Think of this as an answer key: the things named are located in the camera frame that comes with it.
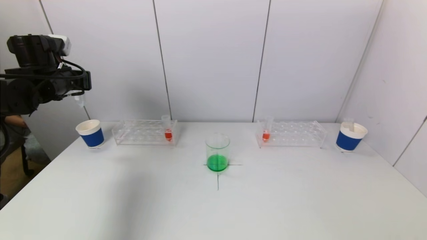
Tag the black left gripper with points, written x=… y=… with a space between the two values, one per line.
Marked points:
x=87 y=80

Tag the test tube with blue liquid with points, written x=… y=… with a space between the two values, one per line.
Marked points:
x=80 y=99

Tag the test tube with yellow pigment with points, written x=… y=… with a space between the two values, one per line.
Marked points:
x=349 y=125

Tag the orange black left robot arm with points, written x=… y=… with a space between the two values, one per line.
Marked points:
x=23 y=90

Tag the clear acrylic test tube rack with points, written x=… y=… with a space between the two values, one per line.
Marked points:
x=293 y=135
x=143 y=135

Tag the test tube with red liquid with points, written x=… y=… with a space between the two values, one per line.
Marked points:
x=168 y=135
x=266 y=136

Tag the clear glass beaker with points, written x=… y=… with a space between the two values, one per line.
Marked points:
x=217 y=163

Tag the blue white paper cup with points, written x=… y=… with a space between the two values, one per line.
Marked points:
x=347 y=141
x=92 y=137

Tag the seated person in grey trousers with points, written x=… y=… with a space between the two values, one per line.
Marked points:
x=35 y=150

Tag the white grey wrist camera module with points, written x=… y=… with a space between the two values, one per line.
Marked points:
x=63 y=45

